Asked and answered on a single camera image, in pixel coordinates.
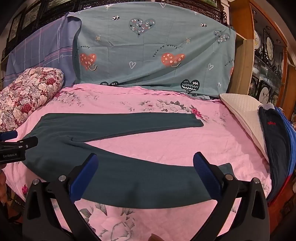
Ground teal heart-print pillow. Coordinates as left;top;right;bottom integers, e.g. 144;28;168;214
67;0;237;98

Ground navy garment with red logo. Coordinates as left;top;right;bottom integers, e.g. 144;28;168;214
258;105;292;204

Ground round plate with bird print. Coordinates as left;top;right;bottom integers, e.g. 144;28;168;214
259;85;271;104

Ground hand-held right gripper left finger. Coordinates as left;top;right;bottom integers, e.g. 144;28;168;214
22;153;107;241

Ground white quilted pillow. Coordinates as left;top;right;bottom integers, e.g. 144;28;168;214
219;93;270;163

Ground white round decorative plate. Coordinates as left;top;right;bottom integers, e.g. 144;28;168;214
265;35;275;61

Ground person's left hand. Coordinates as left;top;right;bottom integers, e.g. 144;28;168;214
0;171;9;203

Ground blue garment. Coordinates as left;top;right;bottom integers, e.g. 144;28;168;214
275;108;296;186

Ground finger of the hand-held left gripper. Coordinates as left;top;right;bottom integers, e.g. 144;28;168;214
0;130;18;141
0;136;39;151

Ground wooden bed frame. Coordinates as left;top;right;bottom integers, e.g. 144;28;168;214
267;178;296;234

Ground blue plaid pillow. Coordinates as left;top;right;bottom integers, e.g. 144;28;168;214
4;17;82;88

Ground dark green pants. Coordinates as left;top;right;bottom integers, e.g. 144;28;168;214
23;113;234;210

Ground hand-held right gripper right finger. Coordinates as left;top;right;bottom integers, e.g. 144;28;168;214
193;152;271;241

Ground red floral pillow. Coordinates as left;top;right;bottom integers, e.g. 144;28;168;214
0;67;64;131

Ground pink floral bed sheet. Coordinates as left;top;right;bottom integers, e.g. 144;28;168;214
5;85;272;241

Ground wooden display cabinet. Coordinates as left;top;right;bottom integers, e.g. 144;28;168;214
228;0;296;114

